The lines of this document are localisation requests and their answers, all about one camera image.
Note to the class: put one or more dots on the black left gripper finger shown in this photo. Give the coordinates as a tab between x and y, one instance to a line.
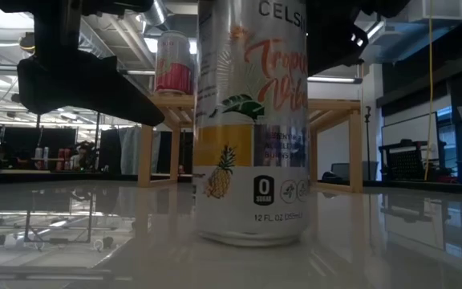
78	88
327	36

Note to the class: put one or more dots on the pink beverage can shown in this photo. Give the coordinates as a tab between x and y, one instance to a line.
173	68

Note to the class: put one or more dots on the white Celsius tropical can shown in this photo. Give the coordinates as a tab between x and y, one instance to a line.
251	160

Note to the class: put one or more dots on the slatted wooden shelf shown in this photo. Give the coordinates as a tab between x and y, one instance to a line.
335	106

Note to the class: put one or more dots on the ceiling light bar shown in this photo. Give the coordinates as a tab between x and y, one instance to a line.
335	79
139	72

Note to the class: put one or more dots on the silver background can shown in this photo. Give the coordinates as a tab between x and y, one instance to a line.
38	152
46	152

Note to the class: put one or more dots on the grey hanging cloth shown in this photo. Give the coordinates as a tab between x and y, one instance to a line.
130	148

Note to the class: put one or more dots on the black tripod stand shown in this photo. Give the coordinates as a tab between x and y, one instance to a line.
367	136

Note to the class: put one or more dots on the whiteboard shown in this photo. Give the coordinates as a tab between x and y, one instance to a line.
409	132

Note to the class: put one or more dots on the grey bin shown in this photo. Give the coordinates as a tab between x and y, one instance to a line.
371	170

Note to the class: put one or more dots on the black crate cart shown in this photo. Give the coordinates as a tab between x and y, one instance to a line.
411	160

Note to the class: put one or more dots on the white glossy table board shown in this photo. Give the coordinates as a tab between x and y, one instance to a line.
375	241

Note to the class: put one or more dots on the black metal frame rig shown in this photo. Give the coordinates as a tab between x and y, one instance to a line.
96	144

